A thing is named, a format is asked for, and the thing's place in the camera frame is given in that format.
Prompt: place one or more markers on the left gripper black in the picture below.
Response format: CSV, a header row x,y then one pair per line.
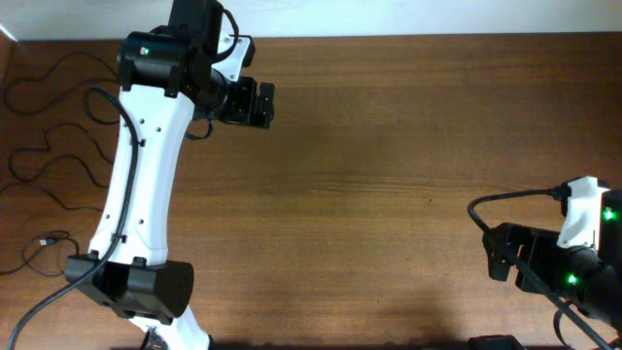
x,y
245,114

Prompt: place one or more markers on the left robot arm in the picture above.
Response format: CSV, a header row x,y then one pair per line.
x,y
183,71

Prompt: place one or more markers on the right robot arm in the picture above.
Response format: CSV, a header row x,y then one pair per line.
x,y
577,268

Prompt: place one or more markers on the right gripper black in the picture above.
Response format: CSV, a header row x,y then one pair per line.
x,y
532,243

